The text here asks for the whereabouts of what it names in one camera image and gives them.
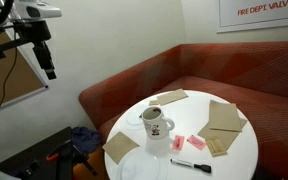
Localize small brown paper packet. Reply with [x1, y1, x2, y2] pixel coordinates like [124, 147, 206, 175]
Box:
[148, 99, 161, 107]

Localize white mug with cartoon print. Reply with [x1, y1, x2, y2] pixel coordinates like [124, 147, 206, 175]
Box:
[141, 106, 176, 141]

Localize fire dept valve sign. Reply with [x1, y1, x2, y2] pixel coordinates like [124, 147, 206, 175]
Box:
[216, 0, 288, 34]

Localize thick black cable bundle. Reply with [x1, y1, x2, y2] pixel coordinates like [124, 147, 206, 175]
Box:
[0, 0, 16, 35]

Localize red patterned sofa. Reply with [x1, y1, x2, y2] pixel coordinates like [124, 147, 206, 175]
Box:
[78, 41, 288, 180]

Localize blue cloth bag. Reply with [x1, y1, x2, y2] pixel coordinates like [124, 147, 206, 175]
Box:
[70, 126, 103, 156]

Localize white paper plate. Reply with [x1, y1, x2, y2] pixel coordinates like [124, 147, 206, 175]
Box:
[115, 150, 162, 180]

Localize thin black hanging cable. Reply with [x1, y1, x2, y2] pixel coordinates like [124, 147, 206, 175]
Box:
[0, 43, 19, 133]

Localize clear plastic plate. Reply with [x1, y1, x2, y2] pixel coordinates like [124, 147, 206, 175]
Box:
[123, 107, 149, 132]

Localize cork board with white frame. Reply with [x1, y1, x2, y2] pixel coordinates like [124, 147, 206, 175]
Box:
[0, 2, 49, 116]

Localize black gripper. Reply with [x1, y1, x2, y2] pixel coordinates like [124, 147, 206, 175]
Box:
[32, 40, 58, 81]

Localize brown sugar packet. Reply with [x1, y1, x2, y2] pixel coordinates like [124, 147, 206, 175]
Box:
[204, 137, 228, 158]

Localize pink sweetener packet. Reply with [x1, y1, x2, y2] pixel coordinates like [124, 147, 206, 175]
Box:
[171, 134, 186, 152]
[186, 134, 207, 152]

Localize black and white marker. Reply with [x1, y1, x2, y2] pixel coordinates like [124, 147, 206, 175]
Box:
[169, 158, 213, 175]

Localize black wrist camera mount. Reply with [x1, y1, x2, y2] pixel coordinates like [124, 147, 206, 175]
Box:
[12, 20, 52, 44]

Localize orange handled black clamp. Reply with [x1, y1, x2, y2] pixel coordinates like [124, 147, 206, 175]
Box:
[45, 139, 98, 178]

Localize black side table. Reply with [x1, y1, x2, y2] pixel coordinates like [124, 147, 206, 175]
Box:
[0, 126, 99, 180]

